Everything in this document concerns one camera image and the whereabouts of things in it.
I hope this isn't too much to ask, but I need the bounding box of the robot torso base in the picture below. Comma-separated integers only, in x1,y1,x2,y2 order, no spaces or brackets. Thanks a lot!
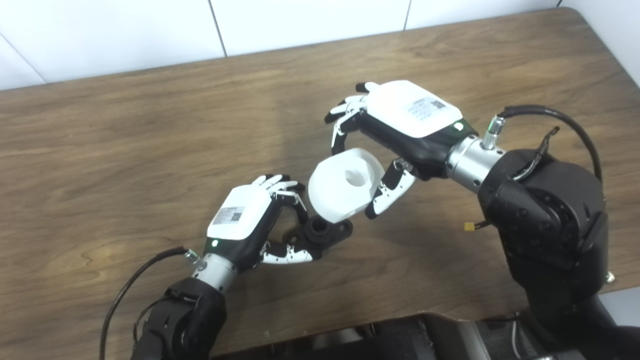
215,312,586,360

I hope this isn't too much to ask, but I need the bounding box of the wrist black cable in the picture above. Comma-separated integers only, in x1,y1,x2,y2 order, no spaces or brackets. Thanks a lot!
482,104,603,183
99,246,202,360

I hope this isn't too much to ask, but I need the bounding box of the black flanged holder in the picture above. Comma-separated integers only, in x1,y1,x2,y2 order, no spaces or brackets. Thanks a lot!
284,215,354,257

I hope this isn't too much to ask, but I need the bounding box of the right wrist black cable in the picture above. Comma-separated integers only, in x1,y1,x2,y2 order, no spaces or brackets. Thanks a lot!
482,104,603,183

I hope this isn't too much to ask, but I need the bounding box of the arm thin black wire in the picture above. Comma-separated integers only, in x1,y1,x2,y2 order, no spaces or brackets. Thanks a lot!
515,126,561,181
133,295,173,346

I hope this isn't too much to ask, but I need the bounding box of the round white piece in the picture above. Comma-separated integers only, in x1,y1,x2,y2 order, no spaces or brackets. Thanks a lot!
308,148,386,224

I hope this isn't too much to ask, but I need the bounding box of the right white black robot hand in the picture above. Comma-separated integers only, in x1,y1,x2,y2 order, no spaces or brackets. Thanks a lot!
324,80,478,220

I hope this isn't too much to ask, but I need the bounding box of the left arm thin black wire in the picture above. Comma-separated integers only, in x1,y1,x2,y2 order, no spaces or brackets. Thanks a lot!
133,295,173,346

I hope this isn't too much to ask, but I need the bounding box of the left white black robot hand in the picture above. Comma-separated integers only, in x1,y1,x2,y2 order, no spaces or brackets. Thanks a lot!
204,174,322,273

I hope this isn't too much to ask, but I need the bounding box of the right arm thin black wire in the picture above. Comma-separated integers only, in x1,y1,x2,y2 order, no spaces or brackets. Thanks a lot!
515,126,561,181

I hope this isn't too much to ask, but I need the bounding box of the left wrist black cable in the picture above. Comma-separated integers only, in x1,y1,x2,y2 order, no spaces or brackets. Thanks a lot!
99,246,202,360

